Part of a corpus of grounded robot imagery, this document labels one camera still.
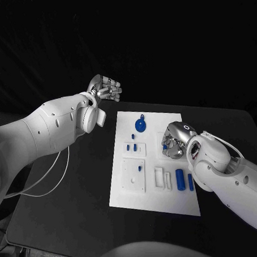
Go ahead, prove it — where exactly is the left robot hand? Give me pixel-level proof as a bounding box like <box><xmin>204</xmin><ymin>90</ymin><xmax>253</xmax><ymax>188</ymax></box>
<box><xmin>85</xmin><ymin>73</ymin><xmax>123</xmax><ymax>104</ymax></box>

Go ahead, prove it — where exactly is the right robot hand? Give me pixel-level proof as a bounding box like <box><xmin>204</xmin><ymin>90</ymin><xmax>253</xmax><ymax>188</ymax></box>
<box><xmin>160</xmin><ymin>120</ymin><xmax>200</xmax><ymax>161</ymax></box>

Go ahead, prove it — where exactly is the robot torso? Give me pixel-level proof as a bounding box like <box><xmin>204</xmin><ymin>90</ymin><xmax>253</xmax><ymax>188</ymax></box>
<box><xmin>89</xmin><ymin>237</ymin><xmax>217</xmax><ymax>257</ymax></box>

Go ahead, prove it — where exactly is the thick blue cylinder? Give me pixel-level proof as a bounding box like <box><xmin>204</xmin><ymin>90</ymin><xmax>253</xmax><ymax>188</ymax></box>
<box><xmin>175</xmin><ymin>168</ymin><xmax>186</xmax><ymax>192</ymax></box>

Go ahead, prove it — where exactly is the blue gear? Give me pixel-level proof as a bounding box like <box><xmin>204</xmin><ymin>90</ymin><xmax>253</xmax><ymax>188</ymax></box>
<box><xmin>134</xmin><ymin>117</ymin><xmax>148</xmax><ymax>133</ymax></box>

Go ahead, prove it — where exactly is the white cable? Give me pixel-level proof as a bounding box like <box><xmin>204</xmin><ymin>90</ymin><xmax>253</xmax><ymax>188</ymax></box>
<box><xmin>199</xmin><ymin>128</ymin><xmax>246</xmax><ymax>161</ymax></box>
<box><xmin>1</xmin><ymin>151</ymin><xmax>64</xmax><ymax>200</ymax></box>
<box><xmin>16</xmin><ymin>146</ymin><xmax>72</xmax><ymax>199</ymax></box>

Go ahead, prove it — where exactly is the thin blue cylinder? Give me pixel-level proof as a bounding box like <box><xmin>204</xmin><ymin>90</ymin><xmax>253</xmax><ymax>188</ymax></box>
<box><xmin>187</xmin><ymin>173</ymin><xmax>194</xmax><ymax>192</ymax></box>

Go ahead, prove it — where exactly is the white task board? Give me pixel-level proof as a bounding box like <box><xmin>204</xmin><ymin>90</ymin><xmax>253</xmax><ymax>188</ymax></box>
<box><xmin>104</xmin><ymin>107</ymin><xmax>201</xmax><ymax>221</ymax></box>

